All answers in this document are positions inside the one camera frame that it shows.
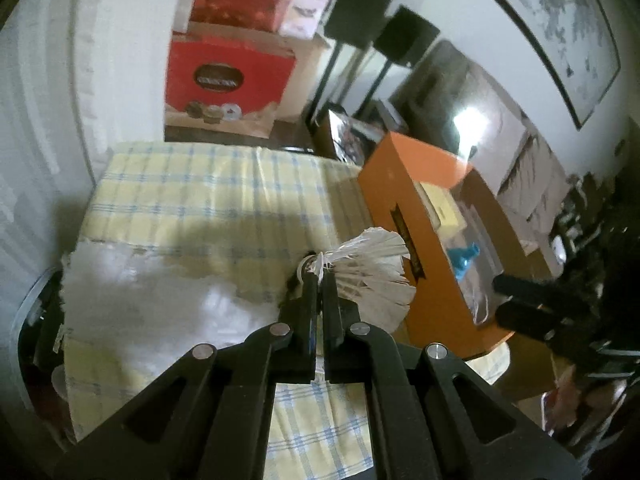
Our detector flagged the white feather shuttlecock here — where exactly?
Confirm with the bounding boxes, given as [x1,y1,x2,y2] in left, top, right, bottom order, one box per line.
[296,226,416,334]

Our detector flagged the yellow sponge with label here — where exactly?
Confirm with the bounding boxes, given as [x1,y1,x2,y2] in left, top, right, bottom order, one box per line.
[418,182,466,238]

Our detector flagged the blue plastic bottle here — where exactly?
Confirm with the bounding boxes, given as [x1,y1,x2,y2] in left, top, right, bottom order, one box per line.
[446,243,480,282]

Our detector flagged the orange cardboard box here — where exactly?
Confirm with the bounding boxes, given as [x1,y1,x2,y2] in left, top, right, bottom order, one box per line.
[358,132,532,359]

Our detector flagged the yellow checkered bed sheet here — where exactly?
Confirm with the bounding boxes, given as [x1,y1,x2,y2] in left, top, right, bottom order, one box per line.
[62,140,511,480]

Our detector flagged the cluttered dark shelf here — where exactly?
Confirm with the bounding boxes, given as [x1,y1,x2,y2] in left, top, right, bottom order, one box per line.
[550,164,639,288]

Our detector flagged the open box with clutter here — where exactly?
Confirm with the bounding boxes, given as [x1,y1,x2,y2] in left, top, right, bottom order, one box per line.
[311,110,385,167]

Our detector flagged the beige sofa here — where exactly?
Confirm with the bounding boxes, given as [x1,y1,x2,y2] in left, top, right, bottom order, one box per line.
[390,40,570,273]

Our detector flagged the red chocolate gift box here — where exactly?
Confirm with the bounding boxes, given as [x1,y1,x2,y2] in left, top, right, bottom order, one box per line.
[165,35,296,139]

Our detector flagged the right black speaker on stand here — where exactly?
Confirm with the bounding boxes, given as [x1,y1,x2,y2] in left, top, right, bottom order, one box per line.
[356,6,440,119]

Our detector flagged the black speaker on stand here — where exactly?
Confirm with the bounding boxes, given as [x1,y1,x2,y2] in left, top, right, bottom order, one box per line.
[305,0,393,127]
[356,6,440,119]

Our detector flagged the left black speaker on stand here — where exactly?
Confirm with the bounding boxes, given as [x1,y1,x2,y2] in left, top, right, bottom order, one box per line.
[305,0,393,127]

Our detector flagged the framed ink painting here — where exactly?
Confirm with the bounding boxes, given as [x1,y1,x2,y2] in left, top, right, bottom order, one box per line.
[495,0,620,129]

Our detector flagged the pink white small box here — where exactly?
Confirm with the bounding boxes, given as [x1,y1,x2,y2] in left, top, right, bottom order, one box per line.
[278,0,330,40]

